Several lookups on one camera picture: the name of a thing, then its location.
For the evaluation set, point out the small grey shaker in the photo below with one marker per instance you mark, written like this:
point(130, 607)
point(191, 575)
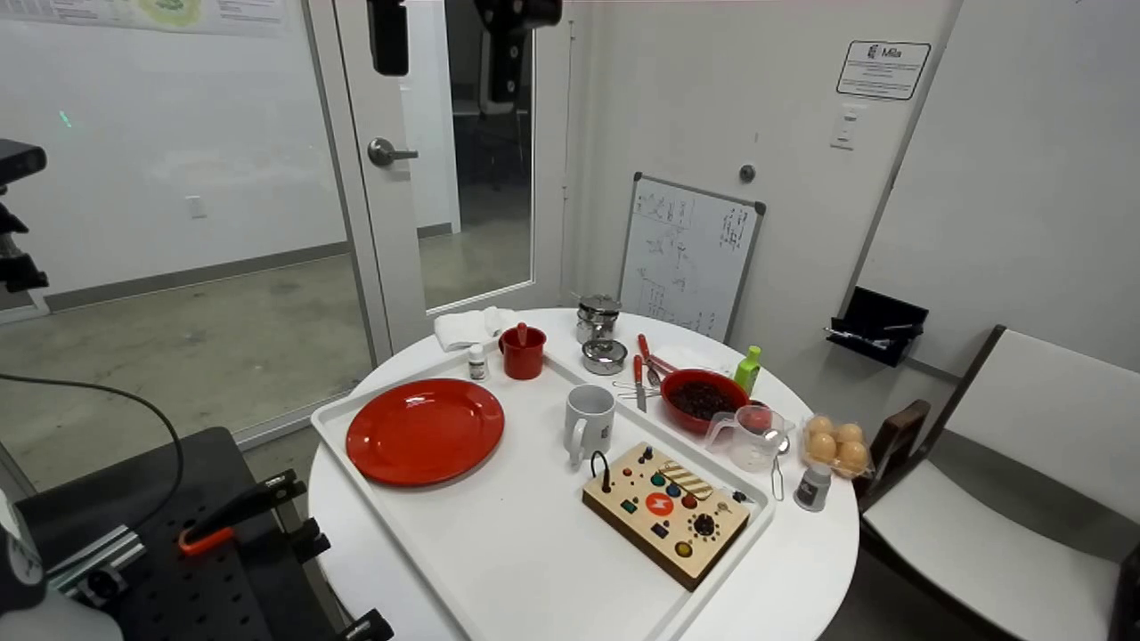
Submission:
point(813, 489)

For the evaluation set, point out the metal canister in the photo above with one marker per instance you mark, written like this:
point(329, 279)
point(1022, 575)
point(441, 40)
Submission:
point(597, 319)

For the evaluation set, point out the red cup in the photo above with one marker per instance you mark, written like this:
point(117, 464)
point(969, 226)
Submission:
point(522, 351)

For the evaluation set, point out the white mug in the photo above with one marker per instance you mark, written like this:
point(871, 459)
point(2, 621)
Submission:
point(590, 421)

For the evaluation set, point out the leaning whiteboard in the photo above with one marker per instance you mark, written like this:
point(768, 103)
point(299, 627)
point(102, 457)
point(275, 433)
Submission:
point(685, 255)

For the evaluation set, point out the red bowl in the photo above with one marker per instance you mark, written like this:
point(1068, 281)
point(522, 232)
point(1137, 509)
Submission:
point(697, 398)

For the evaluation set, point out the round white table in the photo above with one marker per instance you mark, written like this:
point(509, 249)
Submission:
point(807, 570)

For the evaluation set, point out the green bottle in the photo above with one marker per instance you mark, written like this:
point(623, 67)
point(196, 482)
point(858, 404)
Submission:
point(750, 368)

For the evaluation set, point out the white plastic tray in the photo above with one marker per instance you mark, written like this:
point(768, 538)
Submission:
point(478, 509)

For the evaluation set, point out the red plate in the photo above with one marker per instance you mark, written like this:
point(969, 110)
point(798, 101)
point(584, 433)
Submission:
point(425, 433)

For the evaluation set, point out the wooden busy board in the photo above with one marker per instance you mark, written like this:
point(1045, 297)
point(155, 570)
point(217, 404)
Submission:
point(673, 513)

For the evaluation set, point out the clear measuring cup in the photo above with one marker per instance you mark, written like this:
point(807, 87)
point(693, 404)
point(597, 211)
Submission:
point(755, 444)

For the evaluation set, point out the egg carton with eggs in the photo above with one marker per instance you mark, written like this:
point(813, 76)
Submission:
point(837, 445)

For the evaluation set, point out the black orange clamp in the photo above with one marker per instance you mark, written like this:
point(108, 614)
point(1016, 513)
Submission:
point(217, 527)

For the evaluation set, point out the white chair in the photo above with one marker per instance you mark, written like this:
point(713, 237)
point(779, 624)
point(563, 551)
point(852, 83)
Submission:
point(1057, 426)

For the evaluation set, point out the red handled scissors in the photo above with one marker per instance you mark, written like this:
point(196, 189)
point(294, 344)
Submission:
point(650, 370)

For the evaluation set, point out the door handle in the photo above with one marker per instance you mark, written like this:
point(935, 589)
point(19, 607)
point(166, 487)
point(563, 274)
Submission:
point(386, 156)

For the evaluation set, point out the black wall holder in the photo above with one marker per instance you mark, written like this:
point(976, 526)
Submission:
point(876, 326)

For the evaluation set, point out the wall notice sign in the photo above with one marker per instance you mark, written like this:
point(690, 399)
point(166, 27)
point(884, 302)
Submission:
point(881, 69)

